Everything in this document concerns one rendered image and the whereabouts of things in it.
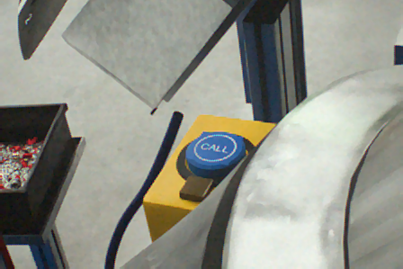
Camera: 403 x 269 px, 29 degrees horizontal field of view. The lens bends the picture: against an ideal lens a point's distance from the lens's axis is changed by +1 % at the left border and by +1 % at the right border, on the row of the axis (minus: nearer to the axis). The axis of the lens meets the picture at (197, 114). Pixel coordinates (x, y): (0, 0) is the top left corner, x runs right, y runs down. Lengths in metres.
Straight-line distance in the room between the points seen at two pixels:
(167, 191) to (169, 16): 0.38
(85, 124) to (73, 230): 0.49
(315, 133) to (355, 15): 2.71
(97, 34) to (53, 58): 2.06
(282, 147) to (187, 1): 0.70
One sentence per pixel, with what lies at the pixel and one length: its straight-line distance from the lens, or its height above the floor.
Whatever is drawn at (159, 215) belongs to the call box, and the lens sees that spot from 0.50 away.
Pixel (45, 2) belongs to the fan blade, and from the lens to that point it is 1.03.
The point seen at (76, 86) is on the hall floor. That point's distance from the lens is 2.69.
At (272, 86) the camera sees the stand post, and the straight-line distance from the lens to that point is 1.04.
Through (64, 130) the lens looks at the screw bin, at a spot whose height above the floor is 0.85.
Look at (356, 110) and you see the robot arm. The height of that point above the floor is 1.30.
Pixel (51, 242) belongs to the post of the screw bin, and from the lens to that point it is 1.00.
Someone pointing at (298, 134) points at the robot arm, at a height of 1.30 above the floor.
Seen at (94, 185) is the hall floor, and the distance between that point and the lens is 2.23.
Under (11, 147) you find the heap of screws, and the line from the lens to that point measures 1.00.
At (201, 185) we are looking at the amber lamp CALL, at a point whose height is 1.08.
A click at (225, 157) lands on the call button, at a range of 0.50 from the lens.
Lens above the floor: 1.39
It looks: 35 degrees down
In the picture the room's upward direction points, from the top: 10 degrees counter-clockwise
